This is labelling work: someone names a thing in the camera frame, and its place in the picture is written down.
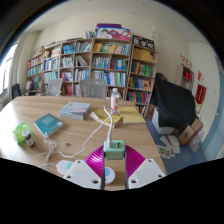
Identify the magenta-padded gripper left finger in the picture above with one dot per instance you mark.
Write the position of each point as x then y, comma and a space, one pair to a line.
78, 171

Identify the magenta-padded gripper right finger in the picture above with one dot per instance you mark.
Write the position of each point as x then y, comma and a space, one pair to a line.
146, 173

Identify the small green charger block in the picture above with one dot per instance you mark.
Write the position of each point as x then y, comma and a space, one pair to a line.
114, 150

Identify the white power strip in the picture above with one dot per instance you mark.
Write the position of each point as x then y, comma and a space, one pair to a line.
63, 165

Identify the papers pile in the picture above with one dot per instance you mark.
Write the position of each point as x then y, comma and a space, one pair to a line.
168, 148

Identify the white box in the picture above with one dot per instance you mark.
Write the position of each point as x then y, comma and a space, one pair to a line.
159, 125

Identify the teal book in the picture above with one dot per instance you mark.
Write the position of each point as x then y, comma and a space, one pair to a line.
48, 124

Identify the brown cardboard box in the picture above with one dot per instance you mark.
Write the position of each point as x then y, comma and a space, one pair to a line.
190, 133

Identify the small red-labelled jar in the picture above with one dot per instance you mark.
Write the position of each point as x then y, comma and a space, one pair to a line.
29, 138

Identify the yellow notepad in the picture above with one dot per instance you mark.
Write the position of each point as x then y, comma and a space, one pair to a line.
131, 115

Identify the grey book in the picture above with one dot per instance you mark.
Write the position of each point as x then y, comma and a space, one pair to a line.
75, 110

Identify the black cloth cover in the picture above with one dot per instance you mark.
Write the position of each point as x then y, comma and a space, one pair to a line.
175, 103

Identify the clear bottle with red label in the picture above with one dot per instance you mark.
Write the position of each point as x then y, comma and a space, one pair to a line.
115, 101

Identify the grey mesh chair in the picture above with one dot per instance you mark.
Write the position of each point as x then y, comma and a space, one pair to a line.
54, 87
93, 88

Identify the red hanging banner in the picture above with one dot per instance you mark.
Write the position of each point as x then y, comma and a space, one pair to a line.
200, 94

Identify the dark chair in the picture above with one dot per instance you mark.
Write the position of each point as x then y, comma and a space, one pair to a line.
16, 90

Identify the small wooden shelf unit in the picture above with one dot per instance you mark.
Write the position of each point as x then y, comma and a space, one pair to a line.
185, 77

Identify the wooden bookshelf unit with books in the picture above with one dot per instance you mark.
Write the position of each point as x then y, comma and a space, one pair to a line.
110, 63

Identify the window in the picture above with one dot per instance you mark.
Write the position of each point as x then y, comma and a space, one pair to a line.
6, 73

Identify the black sign board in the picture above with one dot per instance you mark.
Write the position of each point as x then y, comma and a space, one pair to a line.
143, 42

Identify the colourful illustrated poster box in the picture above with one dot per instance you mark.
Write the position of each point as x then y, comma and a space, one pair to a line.
113, 32

